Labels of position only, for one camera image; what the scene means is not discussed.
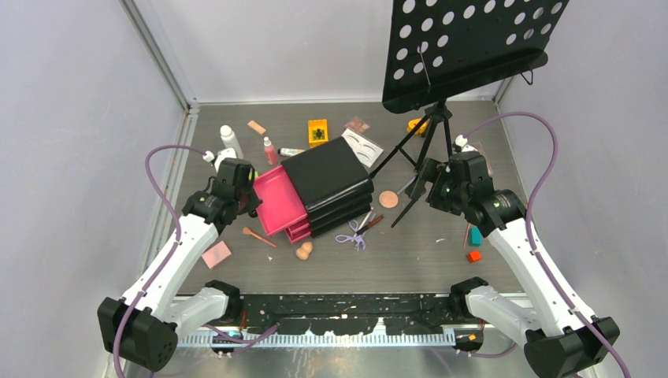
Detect black makeup brush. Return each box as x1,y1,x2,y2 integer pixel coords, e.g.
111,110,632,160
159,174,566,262
391,198,418,228

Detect white makeup pencil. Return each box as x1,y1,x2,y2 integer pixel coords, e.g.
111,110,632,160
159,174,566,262
358,207,373,231

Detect long eyeshadow palette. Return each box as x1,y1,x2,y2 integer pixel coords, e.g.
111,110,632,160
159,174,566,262
470,142,494,176

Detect black perforated music stand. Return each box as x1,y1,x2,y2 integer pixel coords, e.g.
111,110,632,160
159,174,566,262
382,0,569,114

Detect small eyeshadow palette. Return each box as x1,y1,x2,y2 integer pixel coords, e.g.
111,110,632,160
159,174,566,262
345,117,370,135

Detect pink lower drawers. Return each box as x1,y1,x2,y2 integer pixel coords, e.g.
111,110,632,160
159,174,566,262
285,218,311,244

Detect false eyelash card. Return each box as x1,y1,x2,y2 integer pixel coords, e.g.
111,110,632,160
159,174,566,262
342,129,384,168

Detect white bottle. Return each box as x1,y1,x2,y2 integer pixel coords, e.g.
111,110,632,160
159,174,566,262
220,124,244,159

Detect pink sponge block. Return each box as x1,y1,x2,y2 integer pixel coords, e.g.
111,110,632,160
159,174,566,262
202,241,232,269

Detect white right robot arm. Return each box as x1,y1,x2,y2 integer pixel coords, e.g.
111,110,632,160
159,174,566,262
410,151,620,377

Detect round orange powder puff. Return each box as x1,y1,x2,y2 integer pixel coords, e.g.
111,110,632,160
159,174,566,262
378,191,399,209

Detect pink lip pencil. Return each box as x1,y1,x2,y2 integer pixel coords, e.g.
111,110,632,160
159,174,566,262
462,224,471,249

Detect orange handled brush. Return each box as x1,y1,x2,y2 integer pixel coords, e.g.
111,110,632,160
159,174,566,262
242,227,277,248

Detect red small block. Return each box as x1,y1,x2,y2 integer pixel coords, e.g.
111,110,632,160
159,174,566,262
466,250,482,264

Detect yellow toy block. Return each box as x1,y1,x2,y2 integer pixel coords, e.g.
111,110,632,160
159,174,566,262
307,119,329,148

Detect beige sponge block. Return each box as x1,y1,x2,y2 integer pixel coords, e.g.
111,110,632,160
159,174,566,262
247,120,266,135

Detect purple eyelash curler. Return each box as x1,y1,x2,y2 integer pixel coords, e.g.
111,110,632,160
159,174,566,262
335,219,366,251

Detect teal block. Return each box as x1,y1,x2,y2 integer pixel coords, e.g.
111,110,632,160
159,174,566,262
468,226,483,246

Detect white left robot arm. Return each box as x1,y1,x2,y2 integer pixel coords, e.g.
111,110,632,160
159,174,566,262
97,157,261,372

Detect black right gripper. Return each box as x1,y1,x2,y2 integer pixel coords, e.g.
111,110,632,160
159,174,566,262
405,157,469,217

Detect red lip gloss tube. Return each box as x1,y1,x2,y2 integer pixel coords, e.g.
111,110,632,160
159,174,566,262
356,215,384,235

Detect black tripod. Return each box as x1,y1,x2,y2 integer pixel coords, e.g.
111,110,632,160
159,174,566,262
369,102,454,173

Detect orange beauty blender sponge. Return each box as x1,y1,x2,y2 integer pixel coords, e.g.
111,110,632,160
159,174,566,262
295,242,314,261

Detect black drawer organizer cabinet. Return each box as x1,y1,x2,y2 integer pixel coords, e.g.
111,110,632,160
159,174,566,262
281,136,374,238

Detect small makeup tube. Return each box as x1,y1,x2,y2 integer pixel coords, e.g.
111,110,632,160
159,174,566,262
277,147,304,158

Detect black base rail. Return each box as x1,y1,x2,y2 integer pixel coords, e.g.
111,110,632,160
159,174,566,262
233,293,482,335

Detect pink top drawer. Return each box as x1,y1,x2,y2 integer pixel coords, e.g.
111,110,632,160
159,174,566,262
254,165,308,237

